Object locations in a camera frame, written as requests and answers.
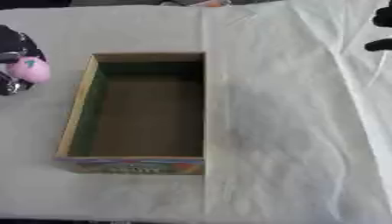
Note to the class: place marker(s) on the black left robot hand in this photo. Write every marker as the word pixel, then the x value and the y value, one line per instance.
pixel 12 40

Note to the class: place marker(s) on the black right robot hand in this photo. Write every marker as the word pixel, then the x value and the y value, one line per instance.
pixel 383 18

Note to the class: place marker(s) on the pink egg-shaped toy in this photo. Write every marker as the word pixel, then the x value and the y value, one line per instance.
pixel 30 69

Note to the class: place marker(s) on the open tan cardboard box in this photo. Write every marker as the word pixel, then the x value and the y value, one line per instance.
pixel 145 115

